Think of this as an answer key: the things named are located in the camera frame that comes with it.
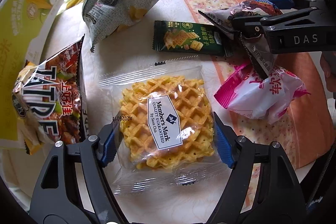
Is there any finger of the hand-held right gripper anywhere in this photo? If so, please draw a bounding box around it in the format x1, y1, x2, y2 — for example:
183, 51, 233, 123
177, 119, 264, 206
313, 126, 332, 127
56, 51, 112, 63
232, 7, 325, 37
267, 0, 321, 12

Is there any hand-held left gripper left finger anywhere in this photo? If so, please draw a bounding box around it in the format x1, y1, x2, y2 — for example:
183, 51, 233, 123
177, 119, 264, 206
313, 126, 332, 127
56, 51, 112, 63
30, 124, 122, 224

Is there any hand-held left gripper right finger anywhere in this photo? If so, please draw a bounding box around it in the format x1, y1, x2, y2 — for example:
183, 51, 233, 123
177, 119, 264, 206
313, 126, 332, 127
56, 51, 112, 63
213, 111, 307, 224

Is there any silver red snack packet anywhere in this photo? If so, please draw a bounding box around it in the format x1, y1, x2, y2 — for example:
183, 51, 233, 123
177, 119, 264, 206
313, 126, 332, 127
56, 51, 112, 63
198, 0, 285, 80

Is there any clear waffle packet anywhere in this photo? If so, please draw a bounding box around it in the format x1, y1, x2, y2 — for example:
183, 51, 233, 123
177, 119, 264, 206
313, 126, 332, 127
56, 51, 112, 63
98, 54, 232, 195

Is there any yellow green bear bag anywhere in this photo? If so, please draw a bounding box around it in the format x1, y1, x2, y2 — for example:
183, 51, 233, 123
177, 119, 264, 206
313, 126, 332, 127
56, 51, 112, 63
0, 0, 66, 149

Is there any green cracker packet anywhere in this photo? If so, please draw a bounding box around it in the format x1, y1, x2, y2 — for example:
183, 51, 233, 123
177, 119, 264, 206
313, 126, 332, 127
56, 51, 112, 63
152, 20, 233, 57

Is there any pink white snack packet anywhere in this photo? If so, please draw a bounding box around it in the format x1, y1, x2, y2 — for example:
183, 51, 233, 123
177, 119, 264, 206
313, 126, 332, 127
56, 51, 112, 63
214, 60, 311, 121

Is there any brown-red chip bag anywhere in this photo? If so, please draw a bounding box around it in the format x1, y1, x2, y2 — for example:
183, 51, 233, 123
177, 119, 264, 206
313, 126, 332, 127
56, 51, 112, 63
12, 34, 86, 155

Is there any white folding table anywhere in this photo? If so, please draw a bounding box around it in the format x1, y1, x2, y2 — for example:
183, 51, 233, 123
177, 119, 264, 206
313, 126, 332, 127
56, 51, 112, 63
0, 0, 310, 224

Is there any grey printed chip bag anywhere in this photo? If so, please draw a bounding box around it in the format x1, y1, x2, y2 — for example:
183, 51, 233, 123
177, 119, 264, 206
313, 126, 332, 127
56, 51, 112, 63
82, 0, 180, 53

